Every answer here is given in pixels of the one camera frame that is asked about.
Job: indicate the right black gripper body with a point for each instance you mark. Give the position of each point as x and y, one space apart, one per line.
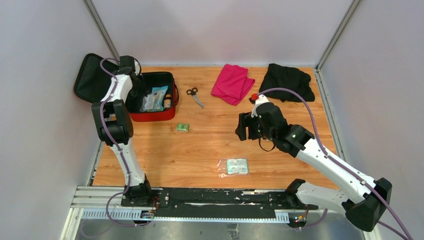
255 128

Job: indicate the teal packet in case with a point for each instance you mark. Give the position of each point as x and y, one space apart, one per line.
159 94

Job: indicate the black handled scissors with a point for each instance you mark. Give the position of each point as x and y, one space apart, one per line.
193 92

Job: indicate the pink folded cloth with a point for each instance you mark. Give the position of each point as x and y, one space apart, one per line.
232 84

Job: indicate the teal blister pack in bag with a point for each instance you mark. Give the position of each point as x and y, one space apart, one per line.
228 167

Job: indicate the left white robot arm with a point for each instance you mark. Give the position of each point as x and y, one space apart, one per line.
115 128

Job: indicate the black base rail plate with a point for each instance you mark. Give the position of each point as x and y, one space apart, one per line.
214 203

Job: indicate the black folded cloth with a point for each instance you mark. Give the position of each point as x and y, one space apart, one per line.
291 78

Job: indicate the brown medicine bottle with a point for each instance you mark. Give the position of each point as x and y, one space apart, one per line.
167 102

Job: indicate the red black medicine kit case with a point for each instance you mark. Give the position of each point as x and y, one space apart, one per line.
92 84

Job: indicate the clear bag of swabs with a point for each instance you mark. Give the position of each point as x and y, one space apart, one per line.
147 103

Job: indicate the small green medicine box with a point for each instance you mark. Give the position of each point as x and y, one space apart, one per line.
182 127

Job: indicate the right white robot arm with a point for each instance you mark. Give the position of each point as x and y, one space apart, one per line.
361 198

